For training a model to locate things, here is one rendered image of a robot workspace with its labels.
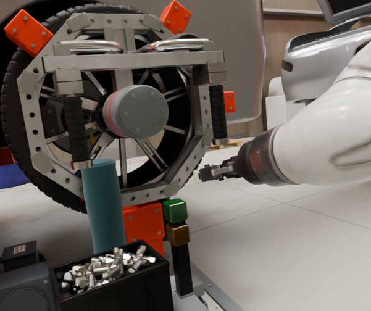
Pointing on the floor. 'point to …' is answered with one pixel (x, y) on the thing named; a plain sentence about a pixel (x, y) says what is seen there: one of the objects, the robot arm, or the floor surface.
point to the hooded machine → (279, 105)
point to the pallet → (228, 144)
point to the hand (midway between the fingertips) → (204, 174)
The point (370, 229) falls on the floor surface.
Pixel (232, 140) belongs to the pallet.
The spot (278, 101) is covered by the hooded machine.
